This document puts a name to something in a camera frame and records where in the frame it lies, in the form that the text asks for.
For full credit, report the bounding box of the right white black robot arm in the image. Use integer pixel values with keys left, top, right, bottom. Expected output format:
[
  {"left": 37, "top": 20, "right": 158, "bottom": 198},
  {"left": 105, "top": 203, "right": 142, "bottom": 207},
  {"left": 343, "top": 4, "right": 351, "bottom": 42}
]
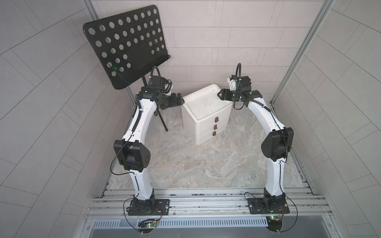
[{"left": 217, "top": 75, "right": 294, "bottom": 211}]

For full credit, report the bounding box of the right circuit board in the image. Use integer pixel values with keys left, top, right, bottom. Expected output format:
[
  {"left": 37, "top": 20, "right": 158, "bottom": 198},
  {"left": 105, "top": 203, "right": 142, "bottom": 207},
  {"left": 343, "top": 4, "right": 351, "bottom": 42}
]
[{"left": 266, "top": 216, "right": 283, "bottom": 233}]

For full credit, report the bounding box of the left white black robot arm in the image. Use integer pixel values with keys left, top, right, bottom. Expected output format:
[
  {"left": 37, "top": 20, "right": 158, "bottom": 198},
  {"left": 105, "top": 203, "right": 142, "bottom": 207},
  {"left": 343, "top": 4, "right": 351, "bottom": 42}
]
[{"left": 110, "top": 87, "right": 185, "bottom": 202}]

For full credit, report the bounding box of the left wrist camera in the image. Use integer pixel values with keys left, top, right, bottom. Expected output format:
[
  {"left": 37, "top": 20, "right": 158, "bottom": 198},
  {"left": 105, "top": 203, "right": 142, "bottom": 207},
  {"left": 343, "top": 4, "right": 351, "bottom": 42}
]
[{"left": 164, "top": 79, "right": 173, "bottom": 95}]

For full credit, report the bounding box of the black perforated music stand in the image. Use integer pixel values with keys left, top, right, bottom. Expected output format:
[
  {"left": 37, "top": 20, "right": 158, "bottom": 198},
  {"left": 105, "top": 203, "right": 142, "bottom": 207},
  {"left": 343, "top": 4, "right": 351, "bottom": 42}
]
[{"left": 82, "top": 4, "right": 172, "bottom": 132}]

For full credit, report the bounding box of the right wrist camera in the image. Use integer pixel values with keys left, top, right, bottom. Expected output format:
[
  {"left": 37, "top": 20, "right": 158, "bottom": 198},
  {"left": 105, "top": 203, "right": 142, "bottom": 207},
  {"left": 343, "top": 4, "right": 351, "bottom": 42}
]
[{"left": 227, "top": 75, "right": 238, "bottom": 91}]

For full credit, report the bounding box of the aluminium mounting rail frame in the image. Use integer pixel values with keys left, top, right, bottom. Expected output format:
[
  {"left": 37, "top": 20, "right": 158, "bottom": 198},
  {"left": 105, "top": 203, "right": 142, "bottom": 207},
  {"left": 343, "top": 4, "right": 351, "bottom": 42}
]
[{"left": 75, "top": 183, "right": 344, "bottom": 238}]

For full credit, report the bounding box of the white three-drawer cabinet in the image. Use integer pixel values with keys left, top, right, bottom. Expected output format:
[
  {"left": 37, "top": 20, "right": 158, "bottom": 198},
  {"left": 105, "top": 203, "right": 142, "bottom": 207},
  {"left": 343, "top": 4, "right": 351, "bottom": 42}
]
[{"left": 182, "top": 84, "right": 233, "bottom": 145}]

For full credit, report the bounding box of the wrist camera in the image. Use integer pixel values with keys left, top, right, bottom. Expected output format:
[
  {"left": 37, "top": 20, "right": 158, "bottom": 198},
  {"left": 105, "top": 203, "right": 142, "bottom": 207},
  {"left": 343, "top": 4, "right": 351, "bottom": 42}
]
[
  {"left": 164, "top": 79, "right": 173, "bottom": 95},
  {"left": 227, "top": 75, "right": 238, "bottom": 91}
]

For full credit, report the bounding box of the left circuit board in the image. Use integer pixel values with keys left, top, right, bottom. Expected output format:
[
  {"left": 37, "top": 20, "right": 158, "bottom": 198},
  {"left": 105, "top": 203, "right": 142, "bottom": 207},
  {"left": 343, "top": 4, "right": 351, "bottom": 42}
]
[{"left": 138, "top": 219, "right": 159, "bottom": 234}]

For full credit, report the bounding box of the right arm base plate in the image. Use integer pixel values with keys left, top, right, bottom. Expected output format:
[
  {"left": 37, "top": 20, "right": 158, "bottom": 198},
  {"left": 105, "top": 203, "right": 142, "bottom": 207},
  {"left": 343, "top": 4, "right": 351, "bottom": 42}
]
[{"left": 247, "top": 198, "right": 290, "bottom": 214}]

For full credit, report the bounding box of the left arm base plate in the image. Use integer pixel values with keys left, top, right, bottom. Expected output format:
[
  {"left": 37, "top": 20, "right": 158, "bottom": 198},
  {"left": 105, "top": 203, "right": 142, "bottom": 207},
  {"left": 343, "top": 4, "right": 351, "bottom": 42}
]
[{"left": 128, "top": 198, "right": 170, "bottom": 216}]

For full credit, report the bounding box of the circuit board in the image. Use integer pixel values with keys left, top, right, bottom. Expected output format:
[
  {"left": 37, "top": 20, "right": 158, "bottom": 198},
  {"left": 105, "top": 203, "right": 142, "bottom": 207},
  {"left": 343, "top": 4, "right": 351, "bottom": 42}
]
[
  {"left": 138, "top": 219, "right": 159, "bottom": 234},
  {"left": 266, "top": 216, "right": 283, "bottom": 233}
]

